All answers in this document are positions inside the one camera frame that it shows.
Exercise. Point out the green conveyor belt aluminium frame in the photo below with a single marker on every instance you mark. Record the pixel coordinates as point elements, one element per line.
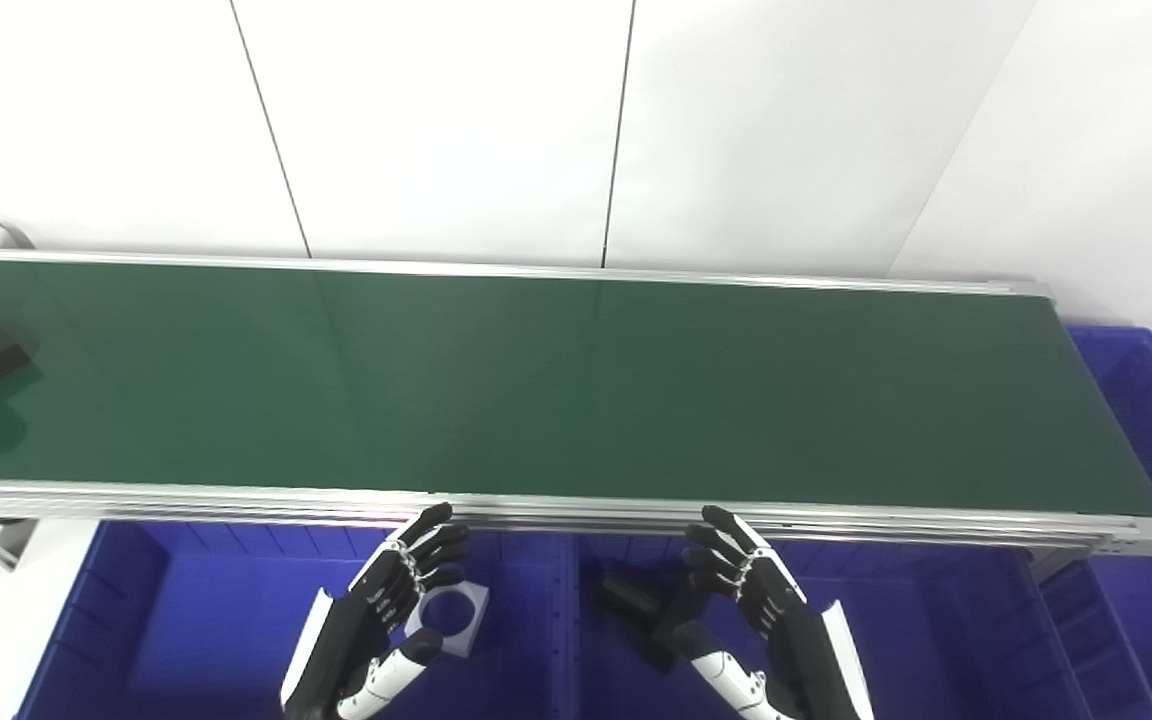
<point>536,380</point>

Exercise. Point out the white square part round hole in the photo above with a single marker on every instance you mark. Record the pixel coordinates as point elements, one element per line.
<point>477,607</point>

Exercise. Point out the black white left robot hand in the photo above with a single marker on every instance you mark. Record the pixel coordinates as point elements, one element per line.
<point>351,630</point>

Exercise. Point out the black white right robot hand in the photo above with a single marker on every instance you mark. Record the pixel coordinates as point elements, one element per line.
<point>786,630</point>

